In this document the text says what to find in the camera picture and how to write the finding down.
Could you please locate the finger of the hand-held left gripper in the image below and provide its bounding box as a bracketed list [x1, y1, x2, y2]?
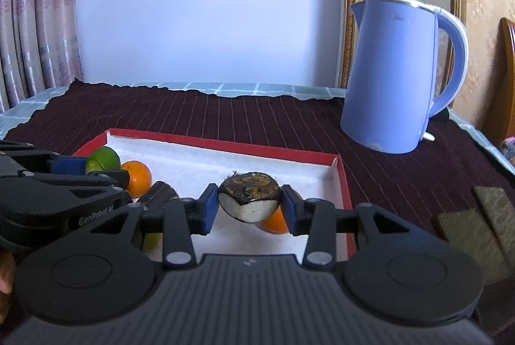
[0, 141, 88, 176]
[0, 169, 130, 192]

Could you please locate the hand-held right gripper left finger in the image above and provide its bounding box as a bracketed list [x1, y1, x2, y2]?
[68, 184, 220, 269]

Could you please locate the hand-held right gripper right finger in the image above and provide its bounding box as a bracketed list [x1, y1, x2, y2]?
[280, 185, 433, 269]

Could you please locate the green lime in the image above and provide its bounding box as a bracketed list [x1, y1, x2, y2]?
[84, 146, 121, 176]

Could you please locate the half-peeled water chestnut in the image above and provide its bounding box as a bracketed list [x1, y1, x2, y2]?
[217, 171, 282, 224]

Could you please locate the red cardboard tray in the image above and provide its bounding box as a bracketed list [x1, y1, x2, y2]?
[72, 129, 358, 263]

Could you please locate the yellow round fruit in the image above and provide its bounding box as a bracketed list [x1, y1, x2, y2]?
[143, 233, 164, 252]

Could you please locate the person's left hand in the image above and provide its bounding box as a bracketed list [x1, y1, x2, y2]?
[0, 248, 17, 323]

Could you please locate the large orange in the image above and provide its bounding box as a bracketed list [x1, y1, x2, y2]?
[261, 189, 305, 235]

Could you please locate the dark brown water chestnut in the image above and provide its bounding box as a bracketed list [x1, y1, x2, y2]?
[137, 181, 180, 211]

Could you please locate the small orange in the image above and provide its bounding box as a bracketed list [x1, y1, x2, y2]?
[120, 160, 153, 199]

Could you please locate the pink patterned curtain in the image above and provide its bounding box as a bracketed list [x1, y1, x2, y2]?
[0, 0, 85, 114]

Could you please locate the blue electric kettle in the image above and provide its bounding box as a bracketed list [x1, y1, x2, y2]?
[340, 0, 469, 155]

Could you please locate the black smartphone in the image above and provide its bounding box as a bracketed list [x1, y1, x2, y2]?
[432, 210, 512, 286]
[473, 186, 515, 246]

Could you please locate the pink grey cloth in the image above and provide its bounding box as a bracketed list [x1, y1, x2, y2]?
[499, 138, 515, 163]

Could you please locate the wooden chair back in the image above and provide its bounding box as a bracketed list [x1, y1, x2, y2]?
[481, 17, 515, 148]

